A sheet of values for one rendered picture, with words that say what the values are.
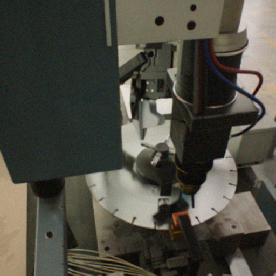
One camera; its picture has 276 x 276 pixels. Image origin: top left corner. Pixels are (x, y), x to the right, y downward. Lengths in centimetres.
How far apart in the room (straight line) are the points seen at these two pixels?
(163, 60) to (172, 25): 44
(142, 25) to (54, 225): 35
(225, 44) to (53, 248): 35
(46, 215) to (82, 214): 37
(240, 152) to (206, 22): 75
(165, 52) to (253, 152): 46
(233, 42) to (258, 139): 65
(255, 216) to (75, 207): 46
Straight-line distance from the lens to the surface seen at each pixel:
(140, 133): 71
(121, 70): 72
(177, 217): 59
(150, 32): 25
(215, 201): 66
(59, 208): 53
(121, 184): 67
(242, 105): 39
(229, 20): 34
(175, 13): 25
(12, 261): 85
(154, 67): 70
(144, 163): 70
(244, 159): 101
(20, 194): 96
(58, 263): 47
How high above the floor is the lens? 145
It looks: 42 degrees down
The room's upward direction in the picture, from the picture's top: straight up
